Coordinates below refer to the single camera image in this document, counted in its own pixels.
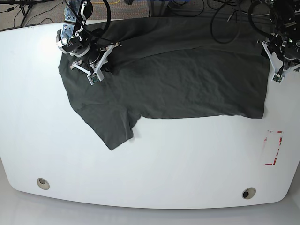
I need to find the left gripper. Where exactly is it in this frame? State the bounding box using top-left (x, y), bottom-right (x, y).
top-left (257, 38), bottom-right (300, 78)

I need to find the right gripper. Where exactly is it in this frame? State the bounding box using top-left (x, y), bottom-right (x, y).
top-left (70, 42), bottom-right (122, 77)

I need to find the dark grey t-shirt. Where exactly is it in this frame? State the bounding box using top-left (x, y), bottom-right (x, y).
top-left (58, 17), bottom-right (269, 150)

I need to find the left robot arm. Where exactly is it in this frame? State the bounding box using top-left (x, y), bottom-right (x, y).
top-left (247, 0), bottom-right (300, 83)

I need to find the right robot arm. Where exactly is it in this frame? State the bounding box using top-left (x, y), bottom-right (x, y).
top-left (56, 0), bottom-right (121, 85)

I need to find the red tape rectangle marking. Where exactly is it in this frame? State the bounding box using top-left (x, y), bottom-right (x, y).
top-left (262, 130), bottom-right (284, 166)

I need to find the black tripod stand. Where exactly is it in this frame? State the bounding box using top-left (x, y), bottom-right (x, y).
top-left (0, 0), bottom-right (54, 28)

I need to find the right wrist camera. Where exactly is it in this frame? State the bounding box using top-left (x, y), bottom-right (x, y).
top-left (87, 72), bottom-right (104, 85)

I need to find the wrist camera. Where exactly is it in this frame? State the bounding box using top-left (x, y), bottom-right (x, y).
top-left (272, 74), bottom-right (284, 83)
top-left (87, 72), bottom-right (104, 85)

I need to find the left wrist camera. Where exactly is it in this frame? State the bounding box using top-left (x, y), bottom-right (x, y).
top-left (272, 74), bottom-right (284, 83)

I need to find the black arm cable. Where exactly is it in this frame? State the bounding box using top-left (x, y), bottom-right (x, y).
top-left (210, 0), bottom-right (242, 44)

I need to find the left table cable grommet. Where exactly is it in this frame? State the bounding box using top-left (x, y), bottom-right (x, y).
top-left (37, 178), bottom-right (50, 190)

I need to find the table cable grommet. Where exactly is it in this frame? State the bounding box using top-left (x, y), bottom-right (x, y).
top-left (242, 187), bottom-right (256, 200)
top-left (37, 178), bottom-right (50, 190)

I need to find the right table cable grommet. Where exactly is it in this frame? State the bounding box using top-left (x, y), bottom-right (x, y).
top-left (242, 187), bottom-right (256, 200)

